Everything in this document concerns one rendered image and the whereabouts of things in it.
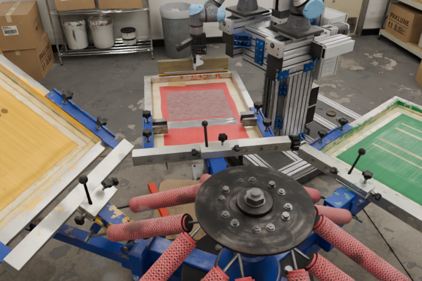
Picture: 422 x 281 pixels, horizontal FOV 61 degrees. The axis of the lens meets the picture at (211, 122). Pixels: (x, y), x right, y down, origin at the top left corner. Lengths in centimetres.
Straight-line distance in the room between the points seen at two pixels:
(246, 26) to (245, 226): 190
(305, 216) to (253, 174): 19
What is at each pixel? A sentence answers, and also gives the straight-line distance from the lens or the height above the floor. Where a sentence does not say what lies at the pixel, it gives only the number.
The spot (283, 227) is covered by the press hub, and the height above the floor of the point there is 131.
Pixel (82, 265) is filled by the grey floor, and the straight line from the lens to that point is 253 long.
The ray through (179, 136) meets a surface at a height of 96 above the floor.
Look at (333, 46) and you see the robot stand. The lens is 234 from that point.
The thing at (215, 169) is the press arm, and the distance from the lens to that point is 142.
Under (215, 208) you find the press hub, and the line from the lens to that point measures 90.
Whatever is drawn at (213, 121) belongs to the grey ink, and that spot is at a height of 96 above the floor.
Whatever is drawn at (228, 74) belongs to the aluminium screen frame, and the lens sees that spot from 229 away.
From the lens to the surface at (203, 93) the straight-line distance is 212.
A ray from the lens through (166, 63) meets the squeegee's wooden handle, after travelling 208.
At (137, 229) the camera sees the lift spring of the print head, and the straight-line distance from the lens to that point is 106.
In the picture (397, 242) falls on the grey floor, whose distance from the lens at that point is 281.
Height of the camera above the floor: 197
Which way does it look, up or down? 33 degrees down
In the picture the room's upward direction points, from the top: straight up
